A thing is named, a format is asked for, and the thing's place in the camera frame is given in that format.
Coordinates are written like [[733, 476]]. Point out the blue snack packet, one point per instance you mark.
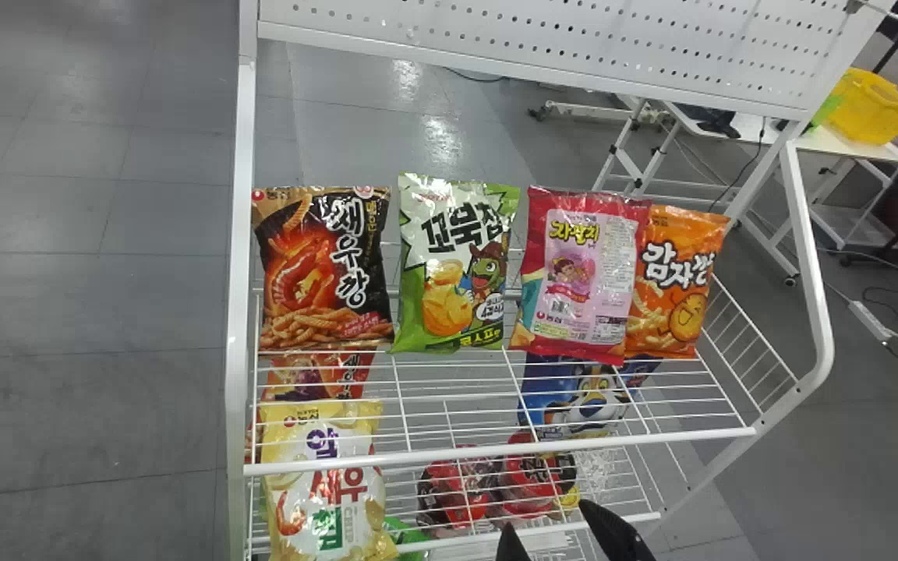
[[574, 397]]

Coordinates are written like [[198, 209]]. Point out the red and purple snack packet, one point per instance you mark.
[[316, 375]]

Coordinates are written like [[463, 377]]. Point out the green snack packet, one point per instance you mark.
[[453, 265]]

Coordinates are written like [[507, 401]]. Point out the black and red snack packet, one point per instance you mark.
[[496, 483]]

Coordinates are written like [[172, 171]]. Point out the white power strip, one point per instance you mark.
[[871, 321]]

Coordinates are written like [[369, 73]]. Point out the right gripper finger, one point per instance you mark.
[[511, 547], [616, 538]]

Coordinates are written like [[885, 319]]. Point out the orange snack packet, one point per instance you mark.
[[675, 288]]

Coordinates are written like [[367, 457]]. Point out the yellow basket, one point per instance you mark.
[[874, 109]]

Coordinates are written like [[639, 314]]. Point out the white side table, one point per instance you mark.
[[846, 144]]

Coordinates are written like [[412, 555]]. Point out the yellow snack packet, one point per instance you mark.
[[324, 491]]

